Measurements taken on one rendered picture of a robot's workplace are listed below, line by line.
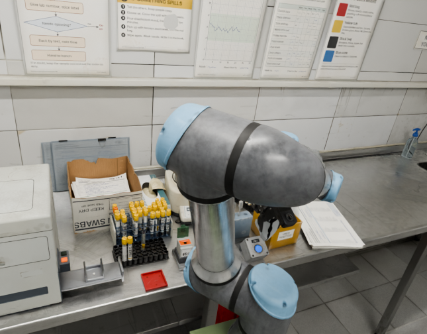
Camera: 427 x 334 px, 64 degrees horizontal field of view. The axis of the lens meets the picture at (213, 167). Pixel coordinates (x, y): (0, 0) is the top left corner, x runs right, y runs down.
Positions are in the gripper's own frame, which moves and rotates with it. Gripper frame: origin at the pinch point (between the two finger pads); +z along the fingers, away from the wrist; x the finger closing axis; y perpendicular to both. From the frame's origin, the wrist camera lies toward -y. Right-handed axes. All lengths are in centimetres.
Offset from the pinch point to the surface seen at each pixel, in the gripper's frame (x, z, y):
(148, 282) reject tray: 36.9, 12.6, 4.6
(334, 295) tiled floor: -98, 100, 38
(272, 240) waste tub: -8.7, 8.5, 7.2
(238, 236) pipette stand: 0.6, 11.0, 15.1
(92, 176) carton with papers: 47, 6, 62
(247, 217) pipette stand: -1.8, 2.7, 15.6
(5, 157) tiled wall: 78, -2, 68
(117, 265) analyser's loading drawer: 45.1, 8.8, 10.5
